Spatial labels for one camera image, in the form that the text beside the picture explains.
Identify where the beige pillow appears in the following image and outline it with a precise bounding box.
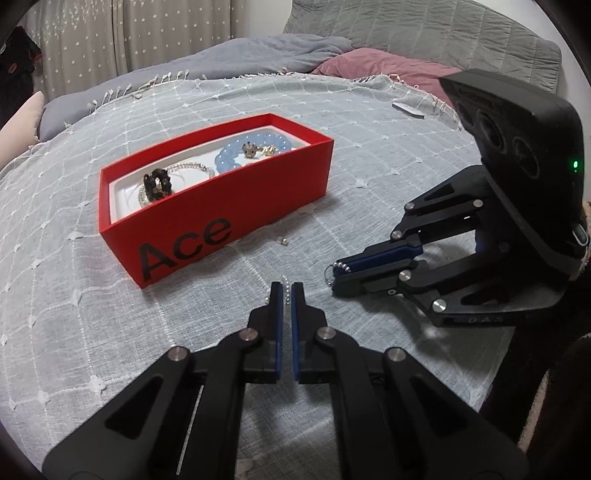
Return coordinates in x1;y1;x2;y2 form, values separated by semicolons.
0;91;45;169

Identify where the pink pillow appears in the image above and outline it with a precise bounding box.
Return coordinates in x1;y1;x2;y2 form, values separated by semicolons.
310;47;462;90

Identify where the blue bead bracelet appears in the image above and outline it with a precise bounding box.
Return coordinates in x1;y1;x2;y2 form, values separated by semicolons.
213;130;294;174

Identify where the star-patterned beige curtain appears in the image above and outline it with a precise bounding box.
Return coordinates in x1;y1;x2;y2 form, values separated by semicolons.
21;0;294;100

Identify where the grey duvet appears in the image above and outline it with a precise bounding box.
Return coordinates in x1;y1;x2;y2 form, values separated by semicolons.
39;34;356;141

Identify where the dark bead bracelet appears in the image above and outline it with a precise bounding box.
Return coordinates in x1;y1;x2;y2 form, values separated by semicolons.
142;168;174;202

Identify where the dark hanging garment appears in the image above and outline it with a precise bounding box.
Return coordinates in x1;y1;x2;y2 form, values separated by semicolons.
0;25;42;125

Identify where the red cardboard box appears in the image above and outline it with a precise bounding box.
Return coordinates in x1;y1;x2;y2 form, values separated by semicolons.
98;112;335;291

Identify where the silver bead loop ring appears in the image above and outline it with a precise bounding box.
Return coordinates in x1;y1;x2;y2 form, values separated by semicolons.
324;260;349;288

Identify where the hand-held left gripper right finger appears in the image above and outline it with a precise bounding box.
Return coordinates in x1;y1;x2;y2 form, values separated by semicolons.
291;281;529;480

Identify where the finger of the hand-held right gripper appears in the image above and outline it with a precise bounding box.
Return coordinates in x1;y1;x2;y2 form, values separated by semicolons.
331;166;498;277
332;244;509;315

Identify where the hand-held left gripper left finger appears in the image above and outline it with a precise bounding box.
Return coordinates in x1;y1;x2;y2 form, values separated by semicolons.
42;281;284;480

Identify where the grey quilted headboard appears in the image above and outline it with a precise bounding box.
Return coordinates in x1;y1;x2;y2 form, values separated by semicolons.
283;0;561;95

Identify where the grey checked tasselled blanket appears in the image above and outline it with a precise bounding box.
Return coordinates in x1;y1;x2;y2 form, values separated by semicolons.
0;71;522;480

